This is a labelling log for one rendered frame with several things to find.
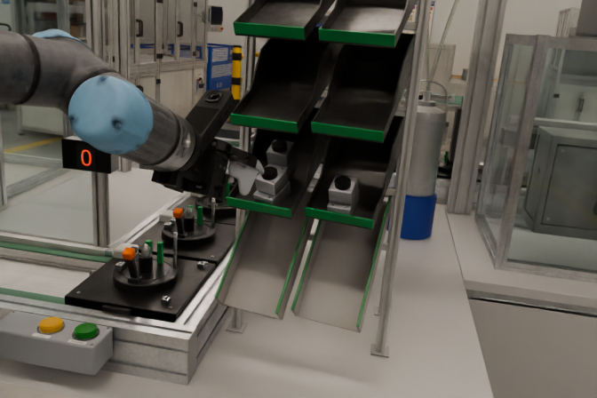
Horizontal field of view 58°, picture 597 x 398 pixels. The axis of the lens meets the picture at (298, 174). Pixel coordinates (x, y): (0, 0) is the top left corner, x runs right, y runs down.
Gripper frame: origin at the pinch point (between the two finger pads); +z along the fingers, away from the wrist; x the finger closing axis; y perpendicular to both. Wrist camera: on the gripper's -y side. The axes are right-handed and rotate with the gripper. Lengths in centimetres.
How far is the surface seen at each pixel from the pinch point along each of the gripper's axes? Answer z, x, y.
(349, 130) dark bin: 9.1, 15.3, -10.3
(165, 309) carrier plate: 18.6, -16.4, 28.7
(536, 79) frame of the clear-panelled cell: 73, 48, -48
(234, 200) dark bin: 13.3, -4.7, 5.1
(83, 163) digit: 23, -49, 3
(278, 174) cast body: 13.0, 2.8, -1.1
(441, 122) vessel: 92, 24, -38
